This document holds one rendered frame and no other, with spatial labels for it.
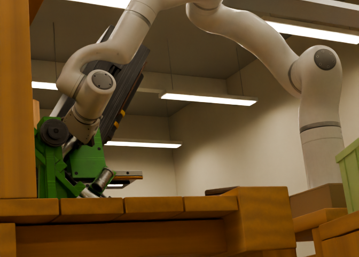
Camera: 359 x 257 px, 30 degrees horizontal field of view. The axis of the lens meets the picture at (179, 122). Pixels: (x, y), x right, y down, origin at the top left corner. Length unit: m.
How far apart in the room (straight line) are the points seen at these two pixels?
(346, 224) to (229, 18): 0.83
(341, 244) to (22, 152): 0.69
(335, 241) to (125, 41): 0.83
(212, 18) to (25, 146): 0.86
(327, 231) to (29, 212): 0.64
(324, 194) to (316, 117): 0.27
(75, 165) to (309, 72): 0.76
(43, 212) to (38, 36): 8.07
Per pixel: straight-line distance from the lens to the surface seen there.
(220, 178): 11.55
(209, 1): 1.96
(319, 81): 1.93
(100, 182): 2.04
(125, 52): 1.92
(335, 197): 1.76
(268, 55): 2.01
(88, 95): 1.85
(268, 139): 10.45
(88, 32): 9.34
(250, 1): 5.89
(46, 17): 8.89
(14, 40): 1.48
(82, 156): 2.11
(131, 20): 1.95
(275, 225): 1.59
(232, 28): 2.01
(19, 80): 1.45
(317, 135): 1.93
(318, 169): 1.92
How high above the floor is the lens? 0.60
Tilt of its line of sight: 17 degrees up
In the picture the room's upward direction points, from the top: 6 degrees counter-clockwise
